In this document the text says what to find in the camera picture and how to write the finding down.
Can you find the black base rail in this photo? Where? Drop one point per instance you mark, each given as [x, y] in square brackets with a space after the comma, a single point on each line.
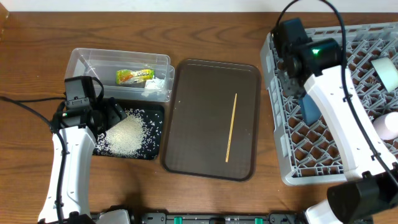
[273, 218]

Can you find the wooden chopstick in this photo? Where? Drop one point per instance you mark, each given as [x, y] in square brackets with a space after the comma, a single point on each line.
[231, 129]

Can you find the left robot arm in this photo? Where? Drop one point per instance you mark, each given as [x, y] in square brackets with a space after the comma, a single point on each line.
[76, 126]

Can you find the brown serving tray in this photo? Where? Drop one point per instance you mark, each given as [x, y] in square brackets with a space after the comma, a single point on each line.
[200, 116]

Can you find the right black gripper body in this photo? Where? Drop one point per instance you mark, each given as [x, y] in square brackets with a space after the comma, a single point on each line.
[295, 90]

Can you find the clear plastic bin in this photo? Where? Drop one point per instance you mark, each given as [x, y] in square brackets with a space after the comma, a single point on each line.
[103, 64]

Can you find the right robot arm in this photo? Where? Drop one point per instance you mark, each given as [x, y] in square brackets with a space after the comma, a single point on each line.
[319, 70]

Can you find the white rice pile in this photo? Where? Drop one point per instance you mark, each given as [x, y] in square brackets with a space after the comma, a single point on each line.
[127, 135]

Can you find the black plastic tray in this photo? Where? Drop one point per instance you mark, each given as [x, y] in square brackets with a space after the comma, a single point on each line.
[155, 115]

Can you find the pink white cup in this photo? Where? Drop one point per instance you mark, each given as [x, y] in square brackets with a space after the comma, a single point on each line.
[386, 126]

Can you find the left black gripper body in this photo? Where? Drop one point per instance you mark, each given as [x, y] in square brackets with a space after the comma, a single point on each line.
[108, 115]

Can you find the white tissue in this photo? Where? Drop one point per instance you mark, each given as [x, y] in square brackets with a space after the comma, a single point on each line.
[153, 86]

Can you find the mint green bowl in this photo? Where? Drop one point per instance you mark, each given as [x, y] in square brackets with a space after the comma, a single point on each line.
[387, 72]

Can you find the dark blue plate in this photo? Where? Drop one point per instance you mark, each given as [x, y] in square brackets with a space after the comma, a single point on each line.
[309, 110]

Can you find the green orange snack wrapper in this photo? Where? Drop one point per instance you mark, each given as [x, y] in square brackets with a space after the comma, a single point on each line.
[127, 77]

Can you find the grey dishwasher rack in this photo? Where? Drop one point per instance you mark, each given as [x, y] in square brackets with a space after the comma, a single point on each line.
[308, 154]

